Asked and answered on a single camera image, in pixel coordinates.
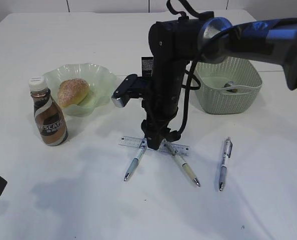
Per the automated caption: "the black mesh pen holder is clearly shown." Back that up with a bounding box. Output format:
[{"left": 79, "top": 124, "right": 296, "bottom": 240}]
[{"left": 141, "top": 56, "right": 154, "bottom": 78}]

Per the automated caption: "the sugared bread roll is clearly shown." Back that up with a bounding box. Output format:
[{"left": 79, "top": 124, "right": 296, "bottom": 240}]
[{"left": 57, "top": 78, "right": 90, "bottom": 109}]

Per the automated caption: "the beige pen middle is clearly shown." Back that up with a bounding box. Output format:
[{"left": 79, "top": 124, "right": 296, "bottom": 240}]
[{"left": 164, "top": 140, "right": 201, "bottom": 187}]

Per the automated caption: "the blue grey pen left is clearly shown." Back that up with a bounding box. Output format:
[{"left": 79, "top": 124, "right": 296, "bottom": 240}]
[{"left": 123, "top": 138, "right": 147, "bottom": 182}]

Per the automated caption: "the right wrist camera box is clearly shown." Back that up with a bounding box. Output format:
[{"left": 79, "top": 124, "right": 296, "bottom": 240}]
[{"left": 111, "top": 74, "right": 149, "bottom": 108}]

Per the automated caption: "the brown paper ball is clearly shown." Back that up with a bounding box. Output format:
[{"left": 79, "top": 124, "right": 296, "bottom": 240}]
[{"left": 223, "top": 81, "right": 238, "bottom": 93}]

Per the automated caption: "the transparent plastic ruler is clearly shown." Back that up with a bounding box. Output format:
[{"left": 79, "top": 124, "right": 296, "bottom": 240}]
[{"left": 118, "top": 136, "right": 190, "bottom": 156}]

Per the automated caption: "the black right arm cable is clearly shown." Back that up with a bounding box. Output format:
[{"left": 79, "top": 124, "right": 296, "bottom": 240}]
[{"left": 166, "top": 0, "right": 214, "bottom": 141}]

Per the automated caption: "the grey pen right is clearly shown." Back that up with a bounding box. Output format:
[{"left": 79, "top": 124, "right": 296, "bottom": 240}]
[{"left": 218, "top": 137, "right": 233, "bottom": 192}]

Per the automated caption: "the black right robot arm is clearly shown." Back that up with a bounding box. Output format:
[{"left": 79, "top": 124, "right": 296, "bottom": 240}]
[{"left": 141, "top": 17, "right": 297, "bottom": 150}]

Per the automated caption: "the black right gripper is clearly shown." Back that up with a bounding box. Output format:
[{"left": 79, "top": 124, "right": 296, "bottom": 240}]
[{"left": 141, "top": 109, "right": 181, "bottom": 151}]

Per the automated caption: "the brown Nescafe coffee bottle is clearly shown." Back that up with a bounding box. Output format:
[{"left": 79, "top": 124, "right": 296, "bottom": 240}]
[{"left": 28, "top": 76, "right": 68, "bottom": 147}]

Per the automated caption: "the green plastic basket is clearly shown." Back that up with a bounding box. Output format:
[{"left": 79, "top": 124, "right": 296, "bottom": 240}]
[{"left": 194, "top": 57, "right": 263, "bottom": 115}]

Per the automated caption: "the green wavy glass plate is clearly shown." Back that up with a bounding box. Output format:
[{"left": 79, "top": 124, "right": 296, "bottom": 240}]
[{"left": 43, "top": 63, "right": 117, "bottom": 117}]

